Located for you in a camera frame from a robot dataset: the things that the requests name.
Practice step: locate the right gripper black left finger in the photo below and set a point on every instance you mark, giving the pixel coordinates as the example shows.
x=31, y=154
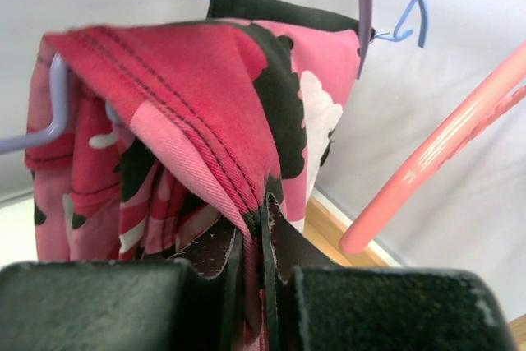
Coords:
x=192, y=301

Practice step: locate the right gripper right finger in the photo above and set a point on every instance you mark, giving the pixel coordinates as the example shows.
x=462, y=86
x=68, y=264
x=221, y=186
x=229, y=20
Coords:
x=312, y=303

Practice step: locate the pink camouflage trousers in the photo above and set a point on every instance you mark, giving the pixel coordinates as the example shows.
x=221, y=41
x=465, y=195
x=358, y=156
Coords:
x=174, y=126

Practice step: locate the lilac plastic hanger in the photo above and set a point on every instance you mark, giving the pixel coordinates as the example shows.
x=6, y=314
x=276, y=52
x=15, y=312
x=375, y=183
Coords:
x=58, y=89

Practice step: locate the black trousers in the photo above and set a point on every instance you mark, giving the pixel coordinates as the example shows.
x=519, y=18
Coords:
x=284, y=12

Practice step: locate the pink plastic hanger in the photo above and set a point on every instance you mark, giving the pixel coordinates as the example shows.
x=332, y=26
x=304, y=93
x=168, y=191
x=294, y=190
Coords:
x=496, y=95

